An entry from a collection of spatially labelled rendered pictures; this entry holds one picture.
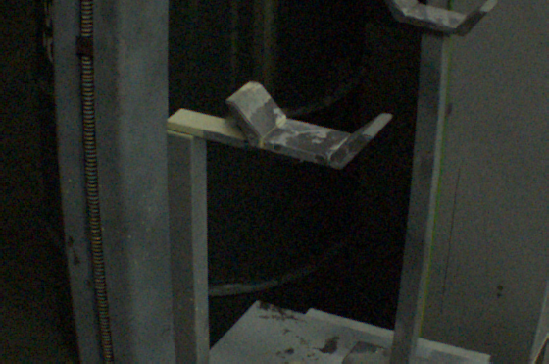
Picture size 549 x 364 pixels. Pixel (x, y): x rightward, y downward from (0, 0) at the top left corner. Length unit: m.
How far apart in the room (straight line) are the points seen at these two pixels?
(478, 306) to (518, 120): 0.24
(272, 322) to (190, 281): 0.32
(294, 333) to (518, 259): 0.37
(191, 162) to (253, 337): 0.36
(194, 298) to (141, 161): 0.13
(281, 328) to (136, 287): 0.20
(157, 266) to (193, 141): 0.22
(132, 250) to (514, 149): 0.53
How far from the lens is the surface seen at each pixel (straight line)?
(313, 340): 0.97
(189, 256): 0.67
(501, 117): 1.20
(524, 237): 1.26
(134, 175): 0.78
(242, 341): 0.97
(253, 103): 0.61
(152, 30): 0.76
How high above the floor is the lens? 1.38
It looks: 28 degrees down
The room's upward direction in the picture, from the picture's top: 2 degrees clockwise
